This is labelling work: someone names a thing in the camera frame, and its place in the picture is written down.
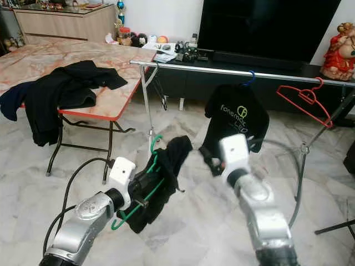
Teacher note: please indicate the black knit garment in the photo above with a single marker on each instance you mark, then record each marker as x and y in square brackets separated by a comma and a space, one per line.
[172, 166]

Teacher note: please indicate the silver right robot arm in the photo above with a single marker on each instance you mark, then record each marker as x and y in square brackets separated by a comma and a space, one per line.
[263, 216]

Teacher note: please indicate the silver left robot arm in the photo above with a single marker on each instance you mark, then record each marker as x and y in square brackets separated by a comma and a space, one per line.
[89, 213]

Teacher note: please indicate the blue plastic hanger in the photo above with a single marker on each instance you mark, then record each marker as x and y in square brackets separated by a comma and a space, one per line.
[249, 80]

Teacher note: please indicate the red plastic hanger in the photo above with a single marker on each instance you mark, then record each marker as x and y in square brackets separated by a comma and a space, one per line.
[302, 107]

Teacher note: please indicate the black printed T-shirt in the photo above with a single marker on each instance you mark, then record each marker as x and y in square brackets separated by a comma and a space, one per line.
[236, 124]

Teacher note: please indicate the black TV cabinet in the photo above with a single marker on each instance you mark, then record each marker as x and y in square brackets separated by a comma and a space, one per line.
[227, 91]

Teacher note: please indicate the silver metal clothes rack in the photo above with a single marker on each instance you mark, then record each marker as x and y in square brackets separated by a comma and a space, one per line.
[199, 70]

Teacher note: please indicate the black soundbar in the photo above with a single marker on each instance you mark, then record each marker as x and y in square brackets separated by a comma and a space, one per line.
[260, 59]

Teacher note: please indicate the black jacket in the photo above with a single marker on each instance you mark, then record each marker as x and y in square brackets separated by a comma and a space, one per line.
[69, 86]

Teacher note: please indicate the small clear bottle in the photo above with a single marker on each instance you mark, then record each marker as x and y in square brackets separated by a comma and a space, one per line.
[194, 41]

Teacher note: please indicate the white paper stack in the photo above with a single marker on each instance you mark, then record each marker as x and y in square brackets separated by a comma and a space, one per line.
[160, 52]

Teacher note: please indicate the orange ball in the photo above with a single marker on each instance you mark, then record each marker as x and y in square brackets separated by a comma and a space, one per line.
[162, 39]

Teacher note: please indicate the black bag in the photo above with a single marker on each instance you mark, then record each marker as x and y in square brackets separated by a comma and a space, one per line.
[350, 166]

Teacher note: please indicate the black stand leg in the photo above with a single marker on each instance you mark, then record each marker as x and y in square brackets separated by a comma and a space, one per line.
[335, 226]

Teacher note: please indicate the black round plush toy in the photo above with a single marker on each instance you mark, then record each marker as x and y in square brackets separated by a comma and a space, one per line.
[138, 40]

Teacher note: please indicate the black flat television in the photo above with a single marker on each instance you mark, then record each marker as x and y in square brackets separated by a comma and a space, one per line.
[266, 27]

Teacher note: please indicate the white tissue packet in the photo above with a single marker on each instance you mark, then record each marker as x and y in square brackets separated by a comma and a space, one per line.
[111, 40]

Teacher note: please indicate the jar with red lid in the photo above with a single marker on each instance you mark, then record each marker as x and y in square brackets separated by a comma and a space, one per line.
[125, 37]

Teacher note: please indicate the marble-top folding table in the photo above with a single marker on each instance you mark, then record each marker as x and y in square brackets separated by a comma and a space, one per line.
[44, 61]

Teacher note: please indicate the red laughing Buddha figurine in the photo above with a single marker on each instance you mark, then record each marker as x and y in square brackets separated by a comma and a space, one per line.
[338, 52]

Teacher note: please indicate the light wooden sideboard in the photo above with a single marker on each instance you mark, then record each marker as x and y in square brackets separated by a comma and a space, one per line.
[64, 26]

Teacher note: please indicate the blue hanging ornament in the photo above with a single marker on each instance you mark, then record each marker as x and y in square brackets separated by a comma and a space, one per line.
[121, 9]

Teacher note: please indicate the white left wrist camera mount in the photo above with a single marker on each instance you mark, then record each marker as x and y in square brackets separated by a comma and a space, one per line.
[122, 175]

